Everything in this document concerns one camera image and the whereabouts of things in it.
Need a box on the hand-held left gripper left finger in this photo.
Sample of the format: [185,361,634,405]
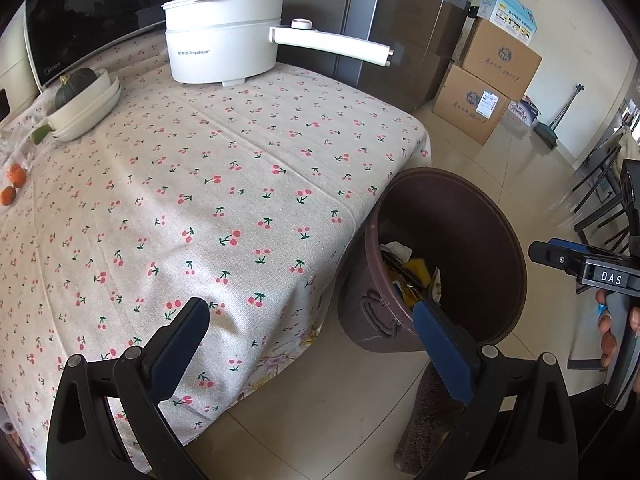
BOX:
[46,297,211,480]

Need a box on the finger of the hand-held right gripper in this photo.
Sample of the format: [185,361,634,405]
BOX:
[529,238,587,281]

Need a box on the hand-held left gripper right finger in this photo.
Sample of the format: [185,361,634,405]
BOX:
[412,300,593,480]

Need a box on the trash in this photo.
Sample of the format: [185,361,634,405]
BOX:
[382,254,426,291]

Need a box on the brown plastic bin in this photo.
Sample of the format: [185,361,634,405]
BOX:
[337,167,528,356]

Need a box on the white tissue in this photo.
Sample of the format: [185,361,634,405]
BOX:
[379,241,413,261]

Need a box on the person's right hand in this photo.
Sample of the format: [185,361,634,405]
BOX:
[595,289,640,369]

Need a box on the brown fuzzy cloth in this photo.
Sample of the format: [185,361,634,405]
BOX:
[394,360,481,477]

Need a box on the black chair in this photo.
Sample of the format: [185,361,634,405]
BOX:
[572,125,640,256]

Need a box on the green broom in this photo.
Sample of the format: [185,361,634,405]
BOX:
[532,84,585,148]

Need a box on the blue white bag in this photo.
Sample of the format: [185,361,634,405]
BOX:
[507,100,541,128]

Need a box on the cardboard box with label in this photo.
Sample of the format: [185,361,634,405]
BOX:
[432,62,511,146]

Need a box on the cherry print tablecloth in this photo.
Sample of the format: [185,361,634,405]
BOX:
[0,25,432,476]

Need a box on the blue white carton box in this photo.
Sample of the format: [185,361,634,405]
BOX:
[475,0,540,45]

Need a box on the green pumpkin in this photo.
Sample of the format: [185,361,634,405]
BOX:
[52,67,98,110]

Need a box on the grey refrigerator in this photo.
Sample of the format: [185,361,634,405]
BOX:
[280,0,483,113]

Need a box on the white electric pot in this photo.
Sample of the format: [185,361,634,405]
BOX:
[161,0,395,86]

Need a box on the black microwave oven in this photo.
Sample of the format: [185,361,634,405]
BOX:
[0,0,226,126]

